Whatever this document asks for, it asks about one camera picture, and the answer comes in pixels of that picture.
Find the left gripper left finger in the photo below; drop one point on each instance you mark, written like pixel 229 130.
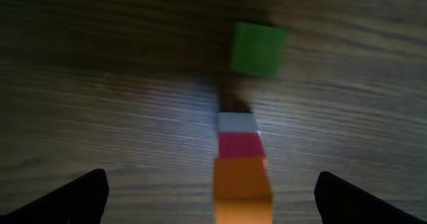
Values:
pixel 66 204

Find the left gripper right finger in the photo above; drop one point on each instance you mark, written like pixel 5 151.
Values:
pixel 353 207

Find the green cube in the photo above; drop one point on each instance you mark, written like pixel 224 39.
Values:
pixel 258 49

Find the orange cube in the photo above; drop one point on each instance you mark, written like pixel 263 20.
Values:
pixel 241 187

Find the red cube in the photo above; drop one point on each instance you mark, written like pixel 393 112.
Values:
pixel 240 145

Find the white cube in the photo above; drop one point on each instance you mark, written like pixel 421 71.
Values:
pixel 237 122

